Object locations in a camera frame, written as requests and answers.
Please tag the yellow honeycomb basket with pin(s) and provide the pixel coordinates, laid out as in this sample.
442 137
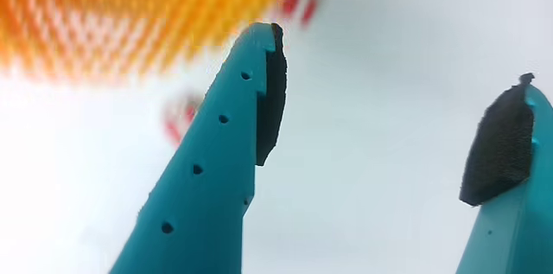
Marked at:
129 6

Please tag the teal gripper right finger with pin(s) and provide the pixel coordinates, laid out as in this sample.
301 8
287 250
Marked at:
518 205

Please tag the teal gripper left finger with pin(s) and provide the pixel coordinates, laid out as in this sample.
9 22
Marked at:
207 187

